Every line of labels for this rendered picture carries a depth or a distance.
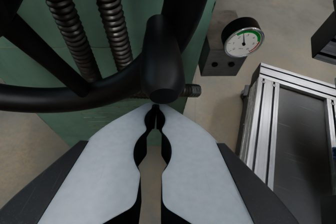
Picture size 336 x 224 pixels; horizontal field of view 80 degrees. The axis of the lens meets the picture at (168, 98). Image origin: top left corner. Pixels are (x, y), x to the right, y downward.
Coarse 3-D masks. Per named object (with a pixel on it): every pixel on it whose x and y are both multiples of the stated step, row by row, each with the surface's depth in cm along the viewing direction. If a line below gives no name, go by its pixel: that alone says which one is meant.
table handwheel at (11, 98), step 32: (0, 0) 11; (192, 0) 12; (0, 32) 12; (32, 32) 15; (192, 32) 14; (64, 64) 18; (128, 64) 19; (0, 96) 20; (32, 96) 21; (64, 96) 21; (96, 96) 20; (128, 96) 20
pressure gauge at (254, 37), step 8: (232, 24) 31; (240, 24) 30; (248, 24) 30; (256, 24) 31; (224, 32) 32; (232, 32) 31; (240, 32) 31; (248, 32) 31; (256, 32) 31; (224, 40) 32; (232, 40) 32; (240, 40) 32; (248, 40) 32; (256, 40) 32; (224, 48) 33; (232, 48) 33; (240, 48) 33; (248, 48) 34; (256, 48) 33; (232, 56) 35; (240, 56) 35
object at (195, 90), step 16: (48, 0) 18; (64, 0) 19; (112, 0) 19; (64, 16) 20; (112, 16) 20; (64, 32) 21; (80, 32) 22; (112, 32) 21; (80, 48) 23; (112, 48) 23; (128, 48) 24; (80, 64) 25; (96, 64) 27; (96, 80) 28; (144, 96) 32; (192, 96) 38
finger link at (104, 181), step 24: (120, 120) 10; (144, 120) 10; (96, 144) 9; (120, 144) 9; (144, 144) 10; (72, 168) 7; (96, 168) 7; (120, 168) 7; (72, 192) 7; (96, 192) 7; (120, 192) 7; (48, 216) 6; (72, 216) 6; (96, 216) 6; (120, 216) 6
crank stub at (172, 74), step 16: (160, 16) 13; (160, 32) 12; (144, 48) 11; (160, 48) 11; (176, 48) 11; (144, 64) 11; (160, 64) 10; (176, 64) 10; (144, 80) 10; (160, 80) 10; (176, 80) 10; (160, 96) 10; (176, 96) 11
